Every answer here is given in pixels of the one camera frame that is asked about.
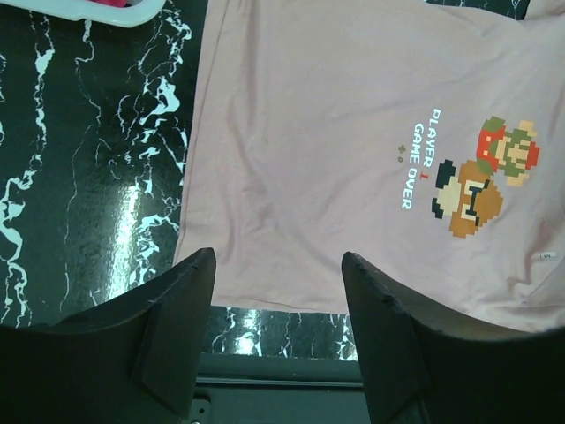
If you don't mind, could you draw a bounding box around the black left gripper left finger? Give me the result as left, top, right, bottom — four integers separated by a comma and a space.
1, 248, 216, 423

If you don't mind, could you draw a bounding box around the red crumpled t-shirt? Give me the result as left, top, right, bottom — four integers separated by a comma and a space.
92, 0, 139, 8

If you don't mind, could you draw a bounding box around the pink printed t-shirt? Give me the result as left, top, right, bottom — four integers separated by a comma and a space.
176, 1, 564, 332

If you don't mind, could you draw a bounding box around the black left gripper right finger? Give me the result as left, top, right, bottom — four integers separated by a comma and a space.
342, 252, 564, 423

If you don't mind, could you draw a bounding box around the white plastic basket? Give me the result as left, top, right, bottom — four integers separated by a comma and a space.
48, 0, 165, 29

